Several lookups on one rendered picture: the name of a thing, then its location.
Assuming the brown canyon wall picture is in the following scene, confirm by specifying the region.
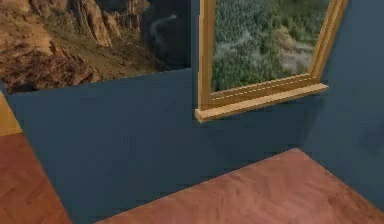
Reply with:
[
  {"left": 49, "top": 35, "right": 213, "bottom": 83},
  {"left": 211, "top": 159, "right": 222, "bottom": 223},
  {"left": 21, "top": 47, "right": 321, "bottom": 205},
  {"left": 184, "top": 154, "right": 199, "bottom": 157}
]
[{"left": 0, "top": 0, "right": 193, "bottom": 95}]

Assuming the wooden framed window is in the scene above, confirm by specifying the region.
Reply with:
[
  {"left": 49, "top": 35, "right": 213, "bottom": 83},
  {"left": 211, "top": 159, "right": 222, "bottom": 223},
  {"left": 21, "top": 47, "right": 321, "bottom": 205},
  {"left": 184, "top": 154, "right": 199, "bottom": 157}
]
[{"left": 194, "top": 0, "right": 350, "bottom": 124}]

